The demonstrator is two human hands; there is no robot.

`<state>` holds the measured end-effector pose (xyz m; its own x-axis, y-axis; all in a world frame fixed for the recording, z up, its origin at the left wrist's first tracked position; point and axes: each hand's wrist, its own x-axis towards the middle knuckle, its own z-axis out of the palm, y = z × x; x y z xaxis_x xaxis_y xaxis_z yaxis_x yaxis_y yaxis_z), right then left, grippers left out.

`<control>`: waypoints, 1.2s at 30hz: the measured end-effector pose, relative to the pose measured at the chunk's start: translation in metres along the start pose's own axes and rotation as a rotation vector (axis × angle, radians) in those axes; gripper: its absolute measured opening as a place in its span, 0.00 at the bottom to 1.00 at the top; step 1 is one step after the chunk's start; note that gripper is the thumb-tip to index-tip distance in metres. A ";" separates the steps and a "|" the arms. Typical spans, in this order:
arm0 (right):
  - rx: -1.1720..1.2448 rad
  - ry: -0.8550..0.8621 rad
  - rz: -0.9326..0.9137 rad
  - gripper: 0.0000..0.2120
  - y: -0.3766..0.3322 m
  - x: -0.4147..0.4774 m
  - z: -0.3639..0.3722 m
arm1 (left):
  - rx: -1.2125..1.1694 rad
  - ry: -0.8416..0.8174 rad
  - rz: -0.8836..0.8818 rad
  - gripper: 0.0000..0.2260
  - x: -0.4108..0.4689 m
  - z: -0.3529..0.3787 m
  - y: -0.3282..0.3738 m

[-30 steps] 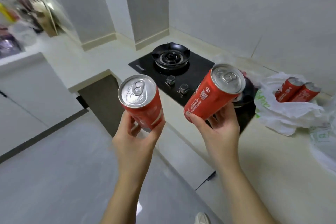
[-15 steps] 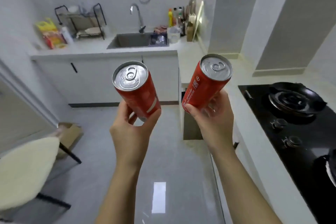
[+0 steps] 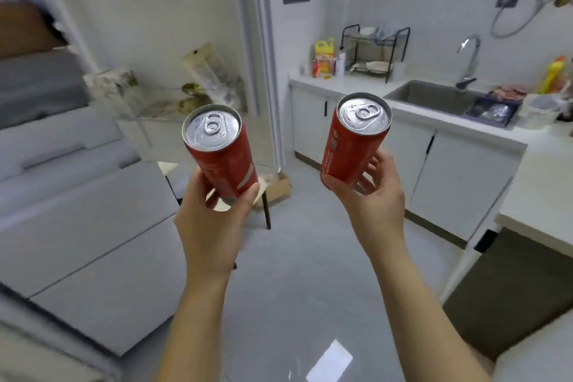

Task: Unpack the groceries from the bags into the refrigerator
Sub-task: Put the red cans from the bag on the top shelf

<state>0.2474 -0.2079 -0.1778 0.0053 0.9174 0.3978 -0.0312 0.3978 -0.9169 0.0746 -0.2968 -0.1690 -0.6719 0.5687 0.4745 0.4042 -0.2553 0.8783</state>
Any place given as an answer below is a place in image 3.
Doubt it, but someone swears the person's right hand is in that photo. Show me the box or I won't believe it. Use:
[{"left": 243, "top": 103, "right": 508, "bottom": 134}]
[{"left": 329, "top": 147, "right": 406, "bottom": 261}]

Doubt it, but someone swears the person's left hand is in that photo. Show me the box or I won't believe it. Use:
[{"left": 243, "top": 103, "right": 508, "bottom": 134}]
[{"left": 174, "top": 169, "right": 261, "bottom": 280}]

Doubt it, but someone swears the red soda can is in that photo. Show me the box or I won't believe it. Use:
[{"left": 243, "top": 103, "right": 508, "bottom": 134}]
[
  {"left": 320, "top": 92, "right": 393, "bottom": 192},
  {"left": 182, "top": 104, "right": 260, "bottom": 207}
]

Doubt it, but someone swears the person's left forearm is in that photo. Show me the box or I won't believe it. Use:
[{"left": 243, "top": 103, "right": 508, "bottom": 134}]
[{"left": 154, "top": 270, "right": 234, "bottom": 382}]

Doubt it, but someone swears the person's right forearm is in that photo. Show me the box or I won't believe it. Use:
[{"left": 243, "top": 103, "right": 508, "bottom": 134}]
[{"left": 367, "top": 255, "right": 492, "bottom": 382}]

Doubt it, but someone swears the white stool with black legs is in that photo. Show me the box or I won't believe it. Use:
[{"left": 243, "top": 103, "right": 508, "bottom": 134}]
[{"left": 158, "top": 161, "right": 272, "bottom": 270}]

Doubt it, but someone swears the cardboard box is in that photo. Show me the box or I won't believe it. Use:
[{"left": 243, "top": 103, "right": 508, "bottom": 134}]
[{"left": 256, "top": 172, "right": 293, "bottom": 206}]

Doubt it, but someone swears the white kitchen cabinet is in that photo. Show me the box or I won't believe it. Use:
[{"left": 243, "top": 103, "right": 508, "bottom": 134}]
[{"left": 290, "top": 81, "right": 527, "bottom": 249}]

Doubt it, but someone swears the steel sink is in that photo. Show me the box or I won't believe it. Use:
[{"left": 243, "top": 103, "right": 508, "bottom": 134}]
[{"left": 383, "top": 79, "right": 523, "bottom": 128}]

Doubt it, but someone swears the patterned paper bag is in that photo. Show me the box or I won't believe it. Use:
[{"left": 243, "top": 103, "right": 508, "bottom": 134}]
[
  {"left": 180, "top": 42, "right": 248, "bottom": 113},
  {"left": 83, "top": 69, "right": 145, "bottom": 120}
]

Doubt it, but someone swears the white plate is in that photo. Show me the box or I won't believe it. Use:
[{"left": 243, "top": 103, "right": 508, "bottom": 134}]
[{"left": 351, "top": 61, "right": 395, "bottom": 74}]

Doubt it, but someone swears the yellow detergent bottle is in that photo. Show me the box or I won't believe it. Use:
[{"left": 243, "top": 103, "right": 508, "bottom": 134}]
[{"left": 314, "top": 37, "right": 336, "bottom": 78}]

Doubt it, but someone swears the black dish rack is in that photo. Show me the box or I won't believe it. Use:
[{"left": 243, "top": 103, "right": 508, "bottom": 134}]
[{"left": 341, "top": 24, "right": 411, "bottom": 84}]

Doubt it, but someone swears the gray cloth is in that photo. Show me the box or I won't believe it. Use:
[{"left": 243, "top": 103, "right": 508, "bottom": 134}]
[{"left": 375, "top": 23, "right": 402, "bottom": 42}]

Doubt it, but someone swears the blue sink basket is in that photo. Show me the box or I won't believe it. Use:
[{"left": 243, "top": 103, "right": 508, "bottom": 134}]
[{"left": 463, "top": 97, "right": 520, "bottom": 128}]

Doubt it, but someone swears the chrome faucet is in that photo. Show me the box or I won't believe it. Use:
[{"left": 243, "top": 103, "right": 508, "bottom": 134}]
[{"left": 456, "top": 34, "right": 482, "bottom": 91}]

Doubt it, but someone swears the pink cloth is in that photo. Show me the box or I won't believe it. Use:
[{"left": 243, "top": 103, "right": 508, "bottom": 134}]
[{"left": 488, "top": 85, "right": 528, "bottom": 101}]

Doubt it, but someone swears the dark floor mat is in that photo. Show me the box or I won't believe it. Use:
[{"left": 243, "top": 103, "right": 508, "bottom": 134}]
[{"left": 443, "top": 228, "right": 573, "bottom": 363}]

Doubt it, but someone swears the white plastic container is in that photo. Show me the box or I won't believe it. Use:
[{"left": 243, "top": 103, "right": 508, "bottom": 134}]
[{"left": 519, "top": 94, "right": 561, "bottom": 131}]

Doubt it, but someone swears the gray box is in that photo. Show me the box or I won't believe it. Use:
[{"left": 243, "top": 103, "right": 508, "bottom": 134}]
[{"left": 0, "top": 48, "right": 91, "bottom": 129}]

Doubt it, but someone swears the yellow spray bottle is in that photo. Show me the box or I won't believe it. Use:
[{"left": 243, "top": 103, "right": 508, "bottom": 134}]
[{"left": 537, "top": 56, "right": 567, "bottom": 95}]

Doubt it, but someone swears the brown box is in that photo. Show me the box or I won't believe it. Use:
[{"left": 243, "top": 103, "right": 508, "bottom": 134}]
[{"left": 0, "top": 0, "right": 69, "bottom": 60}]

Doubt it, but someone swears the white door frame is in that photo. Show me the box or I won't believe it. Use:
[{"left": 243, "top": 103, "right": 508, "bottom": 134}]
[{"left": 233, "top": 0, "right": 288, "bottom": 172}]

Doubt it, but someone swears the gray hose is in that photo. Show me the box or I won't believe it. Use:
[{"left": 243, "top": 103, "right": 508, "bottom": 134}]
[{"left": 489, "top": 0, "right": 552, "bottom": 40}]

